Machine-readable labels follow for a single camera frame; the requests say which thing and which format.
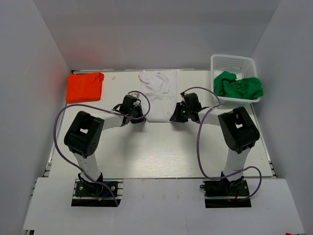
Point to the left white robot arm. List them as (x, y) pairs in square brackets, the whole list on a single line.
[(83, 136)]

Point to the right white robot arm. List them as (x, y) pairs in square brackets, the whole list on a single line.
[(239, 132)]

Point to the white t shirt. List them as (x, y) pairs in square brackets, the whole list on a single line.
[(160, 88)]

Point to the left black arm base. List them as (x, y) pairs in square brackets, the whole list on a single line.
[(85, 196)]

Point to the folded orange t shirt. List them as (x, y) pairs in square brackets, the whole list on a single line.
[(84, 87)]

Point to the green t shirt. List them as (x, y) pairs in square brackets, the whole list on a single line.
[(227, 85)]

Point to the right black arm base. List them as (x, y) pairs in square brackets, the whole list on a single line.
[(218, 196)]

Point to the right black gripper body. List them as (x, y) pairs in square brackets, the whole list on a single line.
[(182, 114)]

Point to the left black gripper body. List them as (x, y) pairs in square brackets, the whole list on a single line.
[(136, 114)]

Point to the white plastic basket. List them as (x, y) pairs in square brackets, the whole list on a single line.
[(243, 67)]

